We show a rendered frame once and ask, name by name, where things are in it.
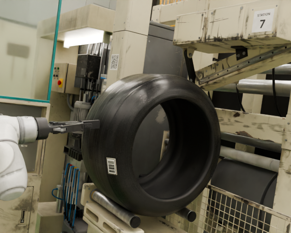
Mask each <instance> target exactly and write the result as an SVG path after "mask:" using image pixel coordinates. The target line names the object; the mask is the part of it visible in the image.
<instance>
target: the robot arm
mask: <svg viewBox="0 0 291 233"><path fill-rule="evenodd" d="M99 128H100V120H89V121H81V120H80V119H79V121H78V122H77V121H65V122H54V121H50V122H49V123H48V121H47V119H46V118H44V117H38V118H34V117H32V116H17V117H12V116H1V115H0V200H3V201H10V200H14V199H16V198H18V197H20V196H21V195H22V194H23V193H24V192H25V190H26V187H27V182H28V175H27V170H26V166H25V162H24V158H23V156H22V153H21V152H20V149H19V147H18V144H25V143H34V142H35V141H36V140H45V139H47V138H48V136H49V133H53V134H58V133H61V134H64V133H68V132H75V131H84V129H99Z"/></svg>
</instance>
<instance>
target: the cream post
mask: <svg viewBox="0 0 291 233"><path fill-rule="evenodd" d="M151 9H152V0H117V3H116V10H115V20H114V28H113V35H112V42H111V50H110V57H109V67H108V74H107V82H106V89H107V88H108V87H109V86H110V85H112V84H114V83H115V82H117V81H119V80H120V79H123V78H125V77H127V76H130V75H134V74H142V73H143V68H144V61H145V54H146V44H147V37H148V30H149V23H150V16H151ZM112 54H119V60H118V68H117V70H110V63H111V56H112ZM87 233H98V232H97V231H96V230H94V229H93V228H92V227H91V226H90V225H88V230H87Z"/></svg>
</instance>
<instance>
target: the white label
mask: <svg viewBox="0 0 291 233"><path fill-rule="evenodd" d="M106 160H107V168H108V174H114V175H117V170H116V161H115V159H113V158H106Z"/></svg>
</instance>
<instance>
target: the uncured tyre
mask: <svg viewBox="0 0 291 233"><path fill-rule="evenodd" d="M159 104H160V105H161V106H162V108H163V110H164V111H165V113H166V116H167V118H168V122H169V129H170V135H169V142H168V146H167V149H166V151H165V154H164V156H163V158H162V159H161V161H160V162H159V164H158V165H157V166H156V167H155V168H154V169H153V170H152V171H150V172H149V173H148V174H146V175H144V176H142V177H140V178H136V176H135V173H134V170H133V162H132V152H133V143H134V139H135V136H136V133H137V131H138V129H139V127H140V125H141V123H142V121H143V120H144V118H145V117H146V116H147V115H148V113H149V112H150V111H151V110H153V109H154V108H155V107H156V106H158V105H159ZM89 120H100V128H99V129H84V131H83V132H82V138H81V150H82V157H83V162H84V165H85V168H86V170H87V172H88V174H89V177H90V178H91V180H92V182H93V183H94V184H95V186H96V187H97V188H98V189H99V190H100V191H101V192H102V193H103V194H104V195H106V196H107V197H109V198H110V199H112V200H113V201H115V202H116V203H118V204H119V205H121V206H122V207H124V208H125V209H127V210H129V211H131V212H133V213H135V214H138V215H143V216H150V217H160V216H166V215H170V214H173V213H176V212H178V211H180V210H182V209H183V208H185V207H186V206H188V205H189V204H190V203H191V202H192V201H194V200H195V199H196V198H197V197H198V195H199V194H200V193H201V192H202V191H203V190H204V189H205V187H206V186H207V185H208V183H209V181H210V180H211V178H212V176H213V174H214V171H215V169H216V166H217V163H218V159H219V154H220V148H221V132H220V125H219V120H218V115H217V113H216V110H215V107H214V105H213V103H212V101H211V100H210V98H209V97H208V95H207V94H206V93H205V92H204V91H203V90H202V89H201V88H200V87H199V86H198V85H196V84H195V83H193V82H191V81H189V80H188V79H186V78H183V77H181V76H177V75H171V74H134V75H130V76H127V77H125V78H123V79H120V80H119V81H117V82H115V83H114V84H112V85H110V86H109V87H108V88H107V89H105V90H104V91H103V92H102V93H101V94H100V95H99V97H98V98H97V99H96V101H95V102H94V103H93V105H92V107H91V108H90V110H89V112H88V114H87V117H86V120H85V121H89ZM106 158H113V159H115V161H116V170H117V175H114V174H108V168H107V160H106Z"/></svg>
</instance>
